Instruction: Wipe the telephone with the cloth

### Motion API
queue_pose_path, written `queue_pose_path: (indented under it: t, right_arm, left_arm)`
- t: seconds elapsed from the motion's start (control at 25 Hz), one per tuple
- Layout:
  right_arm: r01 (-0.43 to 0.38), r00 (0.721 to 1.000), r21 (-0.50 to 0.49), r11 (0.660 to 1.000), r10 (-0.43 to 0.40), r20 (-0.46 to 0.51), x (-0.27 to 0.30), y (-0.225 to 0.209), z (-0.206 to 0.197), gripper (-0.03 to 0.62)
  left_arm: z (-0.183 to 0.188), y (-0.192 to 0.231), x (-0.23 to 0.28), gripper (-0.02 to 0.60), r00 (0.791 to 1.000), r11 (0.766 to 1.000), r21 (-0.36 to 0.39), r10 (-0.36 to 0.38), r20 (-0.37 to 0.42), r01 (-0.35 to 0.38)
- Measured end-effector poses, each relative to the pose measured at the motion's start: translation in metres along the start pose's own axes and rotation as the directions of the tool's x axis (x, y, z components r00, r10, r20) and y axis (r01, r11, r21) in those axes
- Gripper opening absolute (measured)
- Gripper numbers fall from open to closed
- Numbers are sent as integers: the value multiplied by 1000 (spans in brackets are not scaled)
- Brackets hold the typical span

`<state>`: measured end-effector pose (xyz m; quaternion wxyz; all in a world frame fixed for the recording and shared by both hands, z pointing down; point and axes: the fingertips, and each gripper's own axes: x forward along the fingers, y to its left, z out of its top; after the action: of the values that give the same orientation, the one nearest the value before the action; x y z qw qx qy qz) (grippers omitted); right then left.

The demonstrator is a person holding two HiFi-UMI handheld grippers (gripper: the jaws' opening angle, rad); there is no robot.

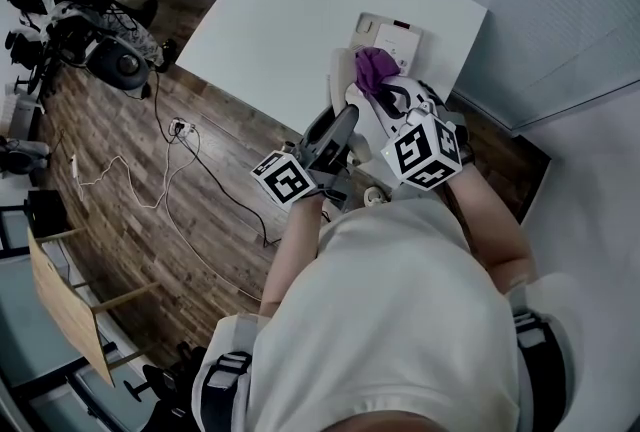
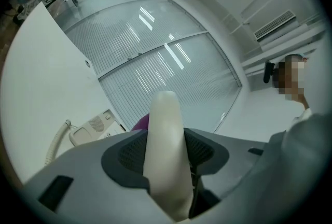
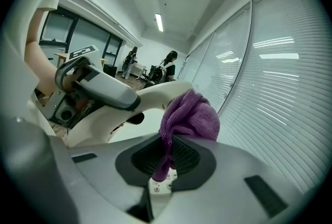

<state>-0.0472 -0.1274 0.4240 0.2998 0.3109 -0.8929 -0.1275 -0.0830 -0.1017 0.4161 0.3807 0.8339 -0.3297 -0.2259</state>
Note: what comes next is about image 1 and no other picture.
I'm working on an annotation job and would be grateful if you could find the black office chair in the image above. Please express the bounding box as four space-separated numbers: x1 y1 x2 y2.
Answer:
123 342 206 432

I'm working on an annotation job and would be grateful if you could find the person's white shirt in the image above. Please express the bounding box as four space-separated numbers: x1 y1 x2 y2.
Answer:
192 197 584 432

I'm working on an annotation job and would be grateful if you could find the white floor cable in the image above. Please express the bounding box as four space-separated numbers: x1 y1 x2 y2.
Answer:
69 129 264 302

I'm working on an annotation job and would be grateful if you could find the black floor cable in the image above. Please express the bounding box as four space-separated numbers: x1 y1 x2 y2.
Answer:
148 69 281 249

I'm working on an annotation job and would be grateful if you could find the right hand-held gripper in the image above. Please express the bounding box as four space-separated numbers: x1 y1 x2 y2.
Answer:
357 77 474 192

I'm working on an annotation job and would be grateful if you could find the purple cloth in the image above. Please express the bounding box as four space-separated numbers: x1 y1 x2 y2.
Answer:
353 47 402 96

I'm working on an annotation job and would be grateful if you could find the wooden desk with legs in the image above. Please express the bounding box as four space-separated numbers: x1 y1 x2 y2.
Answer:
27 227 161 389

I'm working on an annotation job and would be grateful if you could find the black and grey harness strap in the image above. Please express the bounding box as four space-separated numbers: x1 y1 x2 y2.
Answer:
199 350 253 432
512 312 569 432

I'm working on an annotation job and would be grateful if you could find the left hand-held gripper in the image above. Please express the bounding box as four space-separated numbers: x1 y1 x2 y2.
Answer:
249 104 360 207

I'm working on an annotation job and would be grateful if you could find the person's right forearm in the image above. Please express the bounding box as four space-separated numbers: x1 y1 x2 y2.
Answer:
439 164 534 294

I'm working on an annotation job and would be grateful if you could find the person's left forearm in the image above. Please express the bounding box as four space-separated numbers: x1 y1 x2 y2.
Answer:
259 197 326 319

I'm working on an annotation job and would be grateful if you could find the round grey robot base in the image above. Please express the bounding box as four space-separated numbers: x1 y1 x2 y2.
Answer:
87 42 151 90

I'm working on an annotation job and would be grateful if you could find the white desk telephone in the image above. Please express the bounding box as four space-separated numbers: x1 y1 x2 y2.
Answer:
348 11 425 77

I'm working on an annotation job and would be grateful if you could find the white power strip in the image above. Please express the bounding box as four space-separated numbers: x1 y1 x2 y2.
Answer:
168 118 197 139

